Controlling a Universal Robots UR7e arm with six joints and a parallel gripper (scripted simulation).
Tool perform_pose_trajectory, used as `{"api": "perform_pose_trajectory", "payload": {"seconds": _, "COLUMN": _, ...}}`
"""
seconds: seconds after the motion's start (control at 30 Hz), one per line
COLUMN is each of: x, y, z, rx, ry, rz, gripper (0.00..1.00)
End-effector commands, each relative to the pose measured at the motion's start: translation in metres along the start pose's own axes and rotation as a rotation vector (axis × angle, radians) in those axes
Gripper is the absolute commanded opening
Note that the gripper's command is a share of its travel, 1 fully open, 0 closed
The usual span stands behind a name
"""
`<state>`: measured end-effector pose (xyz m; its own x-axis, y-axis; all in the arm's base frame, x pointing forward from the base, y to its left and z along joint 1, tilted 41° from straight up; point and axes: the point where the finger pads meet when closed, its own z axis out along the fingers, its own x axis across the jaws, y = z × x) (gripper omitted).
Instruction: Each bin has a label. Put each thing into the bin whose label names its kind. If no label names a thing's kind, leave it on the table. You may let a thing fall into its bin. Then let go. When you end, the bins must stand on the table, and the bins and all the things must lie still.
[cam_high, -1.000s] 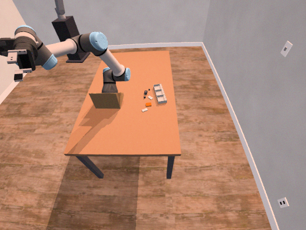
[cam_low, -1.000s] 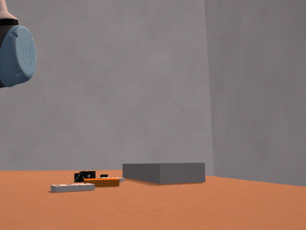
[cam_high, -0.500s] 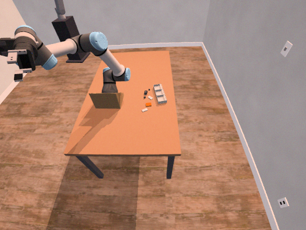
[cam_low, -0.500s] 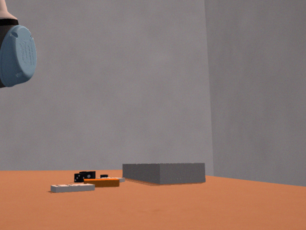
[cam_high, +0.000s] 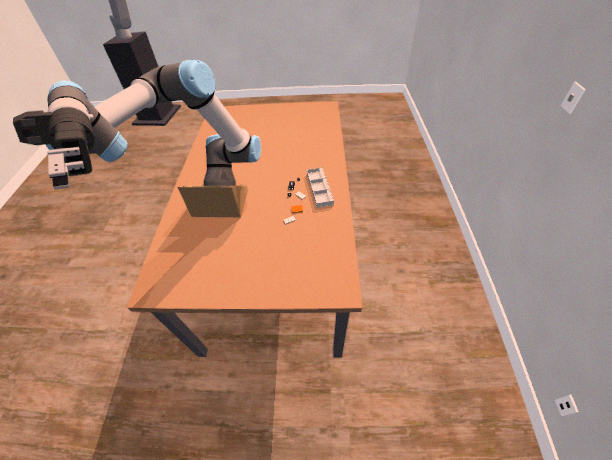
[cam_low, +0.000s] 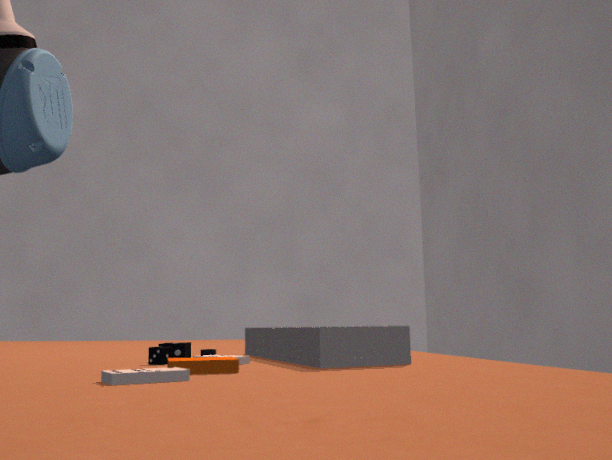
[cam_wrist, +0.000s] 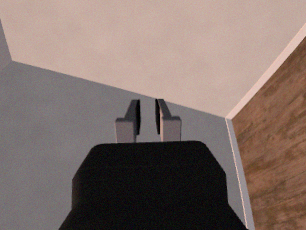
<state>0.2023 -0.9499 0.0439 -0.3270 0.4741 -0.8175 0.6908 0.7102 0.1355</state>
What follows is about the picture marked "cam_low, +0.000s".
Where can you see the black 9v battery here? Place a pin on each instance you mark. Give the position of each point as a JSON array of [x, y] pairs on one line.
[[179, 350]]

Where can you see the black die with white pips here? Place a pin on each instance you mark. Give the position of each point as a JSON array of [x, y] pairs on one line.
[[159, 355]]

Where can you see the grey three-compartment bin rack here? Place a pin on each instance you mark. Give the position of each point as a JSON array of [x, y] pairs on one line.
[[331, 347]]

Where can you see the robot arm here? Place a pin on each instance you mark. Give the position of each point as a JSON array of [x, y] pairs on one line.
[[36, 113]]

